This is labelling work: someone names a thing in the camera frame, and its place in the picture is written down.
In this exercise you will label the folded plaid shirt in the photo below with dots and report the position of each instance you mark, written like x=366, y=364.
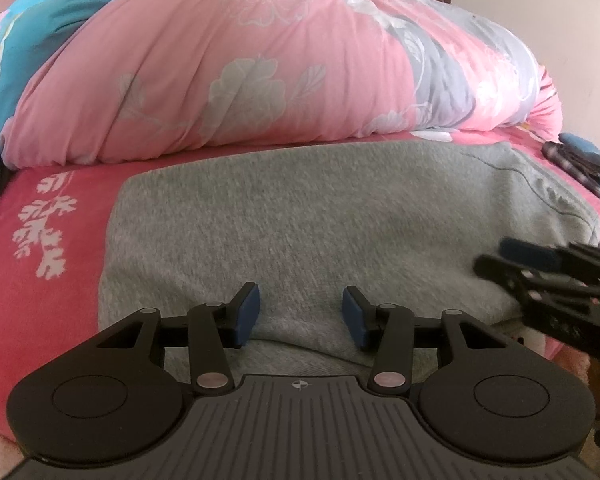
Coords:
x=575, y=172

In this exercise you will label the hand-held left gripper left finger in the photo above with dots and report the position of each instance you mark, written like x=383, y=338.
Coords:
x=246, y=315

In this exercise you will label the grey fleece pants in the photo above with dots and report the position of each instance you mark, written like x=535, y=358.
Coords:
x=305, y=220

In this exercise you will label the pink floral blanket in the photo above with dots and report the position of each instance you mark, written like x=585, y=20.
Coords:
x=55, y=260

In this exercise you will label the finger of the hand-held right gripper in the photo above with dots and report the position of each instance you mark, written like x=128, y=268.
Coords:
x=527, y=255
x=500, y=272

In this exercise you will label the pink grey floral quilt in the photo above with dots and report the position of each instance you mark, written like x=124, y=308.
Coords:
x=230, y=60

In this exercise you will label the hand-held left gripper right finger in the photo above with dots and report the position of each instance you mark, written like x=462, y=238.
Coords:
x=356, y=315

